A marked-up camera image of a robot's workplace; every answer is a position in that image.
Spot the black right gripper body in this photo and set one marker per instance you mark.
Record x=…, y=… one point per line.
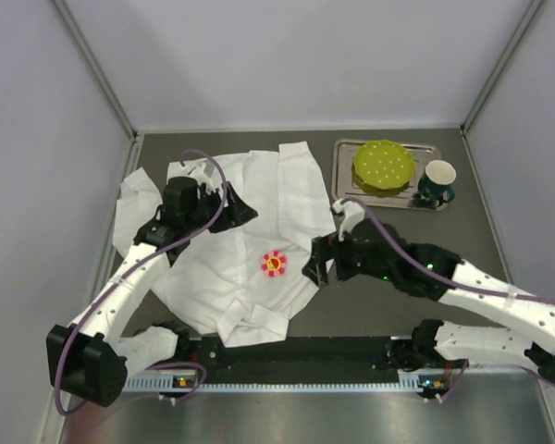
x=326, y=252

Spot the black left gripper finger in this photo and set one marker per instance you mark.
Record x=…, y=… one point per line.
x=229, y=195
x=237, y=214

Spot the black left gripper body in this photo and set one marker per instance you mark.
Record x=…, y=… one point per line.
x=223, y=209

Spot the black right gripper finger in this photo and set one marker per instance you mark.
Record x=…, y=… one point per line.
x=325, y=247
x=317, y=271

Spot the pink flower brooch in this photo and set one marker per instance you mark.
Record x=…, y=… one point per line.
x=274, y=264

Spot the white shirt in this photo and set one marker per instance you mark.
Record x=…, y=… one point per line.
x=217, y=284

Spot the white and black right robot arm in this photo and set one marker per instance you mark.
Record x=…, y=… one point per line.
x=523, y=333

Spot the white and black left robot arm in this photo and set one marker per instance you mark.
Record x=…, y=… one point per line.
x=89, y=358

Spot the silver metal tray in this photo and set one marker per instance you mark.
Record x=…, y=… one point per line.
x=343, y=184

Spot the green dotted plate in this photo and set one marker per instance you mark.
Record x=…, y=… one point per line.
x=383, y=167

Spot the dark green mug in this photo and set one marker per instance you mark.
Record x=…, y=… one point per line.
x=435, y=186

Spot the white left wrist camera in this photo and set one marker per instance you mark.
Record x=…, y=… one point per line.
x=202, y=172

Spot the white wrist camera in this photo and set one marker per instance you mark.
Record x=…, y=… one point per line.
x=202, y=172
x=350, y=213

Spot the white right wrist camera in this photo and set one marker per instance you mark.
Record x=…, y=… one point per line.
x=350, y=213

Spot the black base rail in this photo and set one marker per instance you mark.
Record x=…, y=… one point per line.
x=309, y=360

